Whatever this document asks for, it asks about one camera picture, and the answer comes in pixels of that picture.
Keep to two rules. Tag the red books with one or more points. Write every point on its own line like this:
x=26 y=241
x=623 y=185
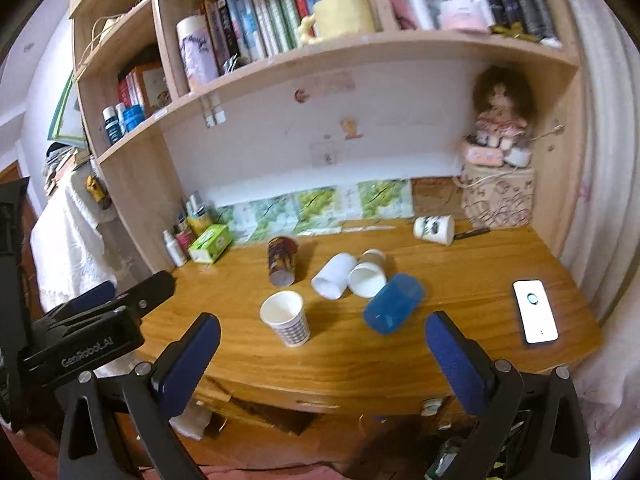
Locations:
x=132 y=87

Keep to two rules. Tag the white cup with dark print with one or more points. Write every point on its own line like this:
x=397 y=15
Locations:
x=434 y=229

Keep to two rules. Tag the green framed picture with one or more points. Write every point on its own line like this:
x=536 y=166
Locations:
x=64 y=110

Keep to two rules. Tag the white curtain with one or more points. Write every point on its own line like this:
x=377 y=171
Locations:
x=605 y=160

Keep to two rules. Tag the green tissue box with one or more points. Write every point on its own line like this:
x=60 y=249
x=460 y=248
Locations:
x=210 y=244

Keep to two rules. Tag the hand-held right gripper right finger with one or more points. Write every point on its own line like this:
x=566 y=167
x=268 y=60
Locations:
x=452 y=360

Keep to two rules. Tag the pink box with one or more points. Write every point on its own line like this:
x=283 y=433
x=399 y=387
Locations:
x=482 y=156

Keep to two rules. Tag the row of dark and pink books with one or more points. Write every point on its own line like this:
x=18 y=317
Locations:
x=500 y=0

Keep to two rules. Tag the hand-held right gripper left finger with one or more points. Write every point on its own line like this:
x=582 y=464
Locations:
x=192 y=360

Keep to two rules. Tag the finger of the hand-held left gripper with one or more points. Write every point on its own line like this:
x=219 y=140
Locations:
x=95 y=294
x=150 y=287

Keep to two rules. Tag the dark blue bottle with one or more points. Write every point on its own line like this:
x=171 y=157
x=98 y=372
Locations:
x=111 y=126

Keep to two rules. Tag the dark red printed cup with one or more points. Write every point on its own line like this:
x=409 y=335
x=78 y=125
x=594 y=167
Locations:
x=280 y=260

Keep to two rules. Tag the green leaf patterned sheets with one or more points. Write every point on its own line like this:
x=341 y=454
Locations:
x=315 y=205

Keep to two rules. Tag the blue jar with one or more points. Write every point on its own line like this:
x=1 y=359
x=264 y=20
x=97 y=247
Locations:
x=134 y=116

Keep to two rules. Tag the white lace cloth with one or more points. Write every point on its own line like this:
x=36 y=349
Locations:
x=75 y=240

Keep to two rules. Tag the plain white cup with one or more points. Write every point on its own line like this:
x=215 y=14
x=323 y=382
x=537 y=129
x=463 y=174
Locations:
x=335 y=270

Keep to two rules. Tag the crumpled white cloth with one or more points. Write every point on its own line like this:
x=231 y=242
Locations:
x=192 y=420

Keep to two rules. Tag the white paper strip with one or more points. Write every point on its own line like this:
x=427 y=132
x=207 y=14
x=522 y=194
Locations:
x=350 y=229

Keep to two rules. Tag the row of colourful books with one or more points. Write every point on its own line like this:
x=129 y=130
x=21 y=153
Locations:
x=280 y=15

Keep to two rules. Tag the yellow mug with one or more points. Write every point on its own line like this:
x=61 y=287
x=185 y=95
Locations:
x=345 y=15

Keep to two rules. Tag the blue plastic cup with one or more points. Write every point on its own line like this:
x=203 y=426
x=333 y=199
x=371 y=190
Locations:
x=395 y=302

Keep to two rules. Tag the stack of papers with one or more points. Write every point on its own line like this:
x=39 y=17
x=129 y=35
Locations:
x=62 y=162

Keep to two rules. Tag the checkered paper cup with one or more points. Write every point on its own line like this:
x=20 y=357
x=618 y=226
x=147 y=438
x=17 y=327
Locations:
x=292 y=330

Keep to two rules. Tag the white smartphone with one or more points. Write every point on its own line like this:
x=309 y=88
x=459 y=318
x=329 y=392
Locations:
x=535 y=312

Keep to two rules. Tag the curly haired doll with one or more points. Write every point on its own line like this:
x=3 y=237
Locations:
x=500 y=105

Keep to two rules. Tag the black pen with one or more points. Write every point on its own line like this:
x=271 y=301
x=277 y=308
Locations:
x=472 y=233

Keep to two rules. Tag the white and brown paper cup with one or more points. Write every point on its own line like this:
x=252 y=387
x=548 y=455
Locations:
x=367 y=280

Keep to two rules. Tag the cluster of small bottles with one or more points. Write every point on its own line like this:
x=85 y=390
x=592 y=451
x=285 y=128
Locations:
x=194 y=217

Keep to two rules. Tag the small white bottle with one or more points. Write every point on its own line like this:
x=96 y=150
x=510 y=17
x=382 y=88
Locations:
x=174 y=251

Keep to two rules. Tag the patterned storage box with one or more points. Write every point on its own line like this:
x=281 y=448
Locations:
x=500 y=200

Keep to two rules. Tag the wooden bookshelf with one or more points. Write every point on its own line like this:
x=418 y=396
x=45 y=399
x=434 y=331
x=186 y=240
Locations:
x=350 y=60

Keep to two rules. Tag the white and pink cylinder tube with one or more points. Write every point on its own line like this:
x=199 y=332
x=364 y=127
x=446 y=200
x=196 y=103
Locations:
x=197 y=52

